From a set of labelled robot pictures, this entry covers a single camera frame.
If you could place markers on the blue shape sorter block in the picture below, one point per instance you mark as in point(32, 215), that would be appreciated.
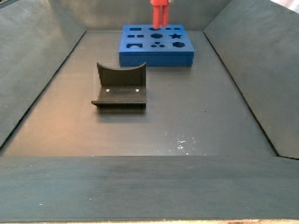
point(159, 48)

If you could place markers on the black curved fixture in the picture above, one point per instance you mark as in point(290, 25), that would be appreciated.
point(121, 86)

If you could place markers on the red three prong object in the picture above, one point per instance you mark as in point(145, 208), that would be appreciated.
point(160, 12)

